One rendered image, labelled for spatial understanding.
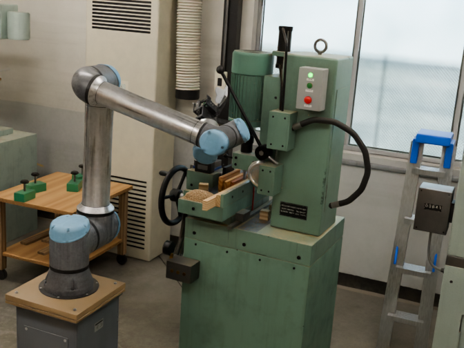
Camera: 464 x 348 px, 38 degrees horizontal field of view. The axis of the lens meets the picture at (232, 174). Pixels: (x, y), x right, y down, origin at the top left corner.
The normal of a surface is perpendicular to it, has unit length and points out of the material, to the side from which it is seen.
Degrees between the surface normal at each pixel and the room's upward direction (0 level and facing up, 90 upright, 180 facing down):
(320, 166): 90
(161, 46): 90
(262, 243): 90
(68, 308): 1
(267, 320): 90
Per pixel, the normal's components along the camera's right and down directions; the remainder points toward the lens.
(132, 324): 0.07, -0.96
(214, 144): -0.29, 0.25
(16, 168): 0.93, 0.15
